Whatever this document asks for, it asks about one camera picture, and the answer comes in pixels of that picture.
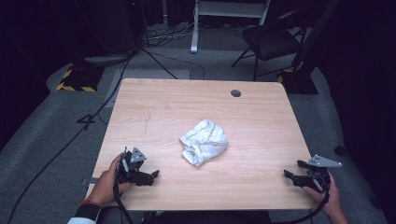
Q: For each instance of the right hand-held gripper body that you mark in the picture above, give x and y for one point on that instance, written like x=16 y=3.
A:
x=318 y=174

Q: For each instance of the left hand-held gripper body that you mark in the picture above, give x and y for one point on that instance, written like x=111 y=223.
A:
x=129 y=169

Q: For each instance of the white towel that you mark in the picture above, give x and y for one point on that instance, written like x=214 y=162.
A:
x=204 y=141

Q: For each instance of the person's left hand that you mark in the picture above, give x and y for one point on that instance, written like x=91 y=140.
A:
x=107 y=183

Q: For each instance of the person's right hand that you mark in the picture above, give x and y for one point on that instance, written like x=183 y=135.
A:
x=331 y=199

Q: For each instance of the black caster wheel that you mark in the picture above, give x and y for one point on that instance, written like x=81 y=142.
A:
x=339 y=150

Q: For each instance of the grey tape mark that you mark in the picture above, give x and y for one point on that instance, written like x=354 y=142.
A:
x=90 y=181

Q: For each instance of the black yellow striped stand base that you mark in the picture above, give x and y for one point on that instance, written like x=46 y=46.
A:
x=80 y=79

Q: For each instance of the black stand with striped base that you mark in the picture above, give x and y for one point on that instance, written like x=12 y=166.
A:
x=303 y=59

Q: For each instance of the black tripod leg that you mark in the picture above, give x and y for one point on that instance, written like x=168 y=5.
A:
x=158 y=63

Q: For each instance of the black folding chair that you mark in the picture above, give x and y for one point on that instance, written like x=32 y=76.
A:
x=271 y=40

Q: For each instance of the white metal desk frame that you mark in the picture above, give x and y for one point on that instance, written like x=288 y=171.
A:
x=224 y=18

